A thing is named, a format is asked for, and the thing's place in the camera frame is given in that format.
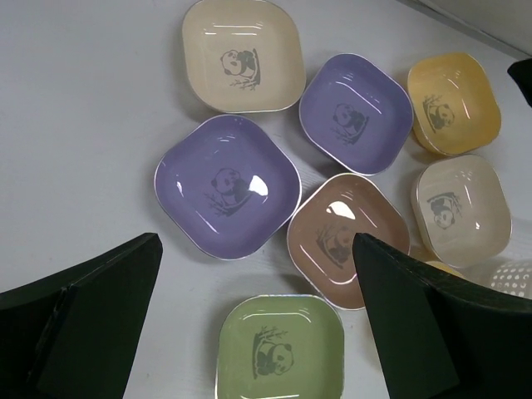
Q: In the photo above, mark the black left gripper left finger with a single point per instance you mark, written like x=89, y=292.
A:
x=74, y=334

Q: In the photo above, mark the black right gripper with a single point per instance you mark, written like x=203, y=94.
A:
x=521, y=73

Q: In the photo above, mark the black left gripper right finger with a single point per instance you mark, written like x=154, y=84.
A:
x=440, y=336

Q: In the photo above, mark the yellow panda plate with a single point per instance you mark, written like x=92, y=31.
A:
x=454, y=104
x=426, y=256

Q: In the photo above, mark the beige panda plate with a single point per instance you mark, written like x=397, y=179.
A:
x=461, y=210

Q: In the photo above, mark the white perforated plastic bin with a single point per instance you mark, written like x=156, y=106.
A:
x=511, y=277

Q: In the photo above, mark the brown panda plate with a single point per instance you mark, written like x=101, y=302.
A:
x=321, y=233

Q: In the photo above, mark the small purple panda plate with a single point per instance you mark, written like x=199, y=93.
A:
x=355, y=113

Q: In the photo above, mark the green panda plate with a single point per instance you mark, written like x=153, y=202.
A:
x=281, y=346

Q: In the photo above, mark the large purple panda plate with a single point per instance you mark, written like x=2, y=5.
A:
x=228, y=187

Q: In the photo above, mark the cream panda plate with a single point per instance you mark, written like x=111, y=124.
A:
x=243, y=56

